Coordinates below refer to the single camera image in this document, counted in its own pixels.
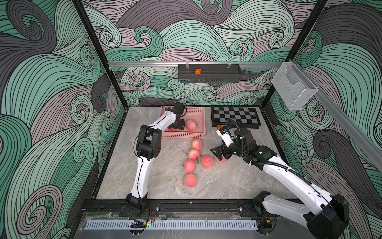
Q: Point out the clear acrylic wall box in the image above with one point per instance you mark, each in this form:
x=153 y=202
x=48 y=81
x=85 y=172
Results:
x=293 y=86

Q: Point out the black wall tray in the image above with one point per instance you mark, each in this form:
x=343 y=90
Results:
x=211 y=73

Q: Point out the peach nearest basket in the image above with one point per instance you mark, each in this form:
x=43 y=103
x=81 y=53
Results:
x=197 y=144

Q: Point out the orange cube in tray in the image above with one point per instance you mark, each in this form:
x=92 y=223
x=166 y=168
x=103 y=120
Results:
x=198 y=71

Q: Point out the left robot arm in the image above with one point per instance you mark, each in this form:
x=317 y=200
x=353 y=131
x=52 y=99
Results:
x=147 y=147

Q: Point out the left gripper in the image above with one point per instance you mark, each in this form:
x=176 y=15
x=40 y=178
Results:
x=182 y=126

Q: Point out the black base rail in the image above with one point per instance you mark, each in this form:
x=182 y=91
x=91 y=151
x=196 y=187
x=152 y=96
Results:
x=242 y=206

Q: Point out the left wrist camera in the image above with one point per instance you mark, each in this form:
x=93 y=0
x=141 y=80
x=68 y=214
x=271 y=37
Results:
x=179 y=108

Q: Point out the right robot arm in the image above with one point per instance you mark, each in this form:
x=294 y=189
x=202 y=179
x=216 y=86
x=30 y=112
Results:
x=325 y=215

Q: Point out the peach front bottom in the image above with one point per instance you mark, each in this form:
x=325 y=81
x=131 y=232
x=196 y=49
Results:
x=190 y=180

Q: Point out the aluminium rail right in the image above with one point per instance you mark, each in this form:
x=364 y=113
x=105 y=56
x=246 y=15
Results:
x=373 y=153

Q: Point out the pink plastic basket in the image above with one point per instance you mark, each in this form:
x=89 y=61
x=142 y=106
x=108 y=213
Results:
x=193 y=113

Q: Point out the white slotted cable duct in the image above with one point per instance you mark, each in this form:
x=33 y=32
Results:
x=174 y=225

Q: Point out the black grey chessboard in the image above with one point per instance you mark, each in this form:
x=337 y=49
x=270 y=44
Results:
x=243 y=116

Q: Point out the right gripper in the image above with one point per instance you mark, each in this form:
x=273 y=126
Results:
x=220 y=152

